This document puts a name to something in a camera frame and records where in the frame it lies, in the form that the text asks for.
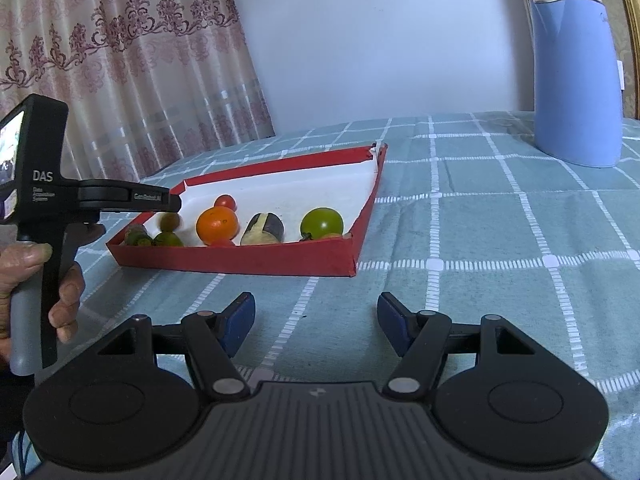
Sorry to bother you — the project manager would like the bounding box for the teal checked tablecloth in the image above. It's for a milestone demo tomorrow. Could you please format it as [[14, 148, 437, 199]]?
[[0, 110, 640, 480]]

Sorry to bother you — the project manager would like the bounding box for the dark eggplant piece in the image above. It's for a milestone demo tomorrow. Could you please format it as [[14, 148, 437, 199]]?
[[240, 212, 285, 246]]

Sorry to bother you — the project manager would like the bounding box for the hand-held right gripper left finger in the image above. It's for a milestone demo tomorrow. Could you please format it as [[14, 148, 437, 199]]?
[[97, 291, 257, 403]]

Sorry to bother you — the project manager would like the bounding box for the orange tomato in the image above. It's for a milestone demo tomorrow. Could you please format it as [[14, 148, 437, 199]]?
[[195, 206, 239, 245]]

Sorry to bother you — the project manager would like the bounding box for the pink patterned curtain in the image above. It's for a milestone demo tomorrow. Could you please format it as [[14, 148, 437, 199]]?
[[0, 0, 277, 183]]

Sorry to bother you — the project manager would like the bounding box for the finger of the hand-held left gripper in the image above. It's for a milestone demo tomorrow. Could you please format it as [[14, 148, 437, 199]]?
[[127, 186, 183, 214]]

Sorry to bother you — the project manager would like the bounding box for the person's left hand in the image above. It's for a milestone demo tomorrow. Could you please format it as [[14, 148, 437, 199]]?
[[0, 222, 107, 361]]

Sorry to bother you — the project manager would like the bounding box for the red cardboard box tray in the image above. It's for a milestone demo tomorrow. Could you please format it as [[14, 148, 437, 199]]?
[[106, 142, 388, 278]]

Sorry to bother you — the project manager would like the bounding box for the large green tomato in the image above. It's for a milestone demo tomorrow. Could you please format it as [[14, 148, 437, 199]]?
[[300, 207, 345, 241]]

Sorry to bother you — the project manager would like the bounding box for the green oblong fruit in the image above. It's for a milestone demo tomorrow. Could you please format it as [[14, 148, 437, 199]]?
[[124, 225, 153, 247]]

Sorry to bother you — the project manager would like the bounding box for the blue electric kettle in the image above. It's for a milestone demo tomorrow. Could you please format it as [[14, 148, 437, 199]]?
[[529, 0, 626, 168]]

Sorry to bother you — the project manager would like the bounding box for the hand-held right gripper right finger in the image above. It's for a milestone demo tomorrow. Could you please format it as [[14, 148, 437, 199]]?
[[377, 291, 538, 403]]

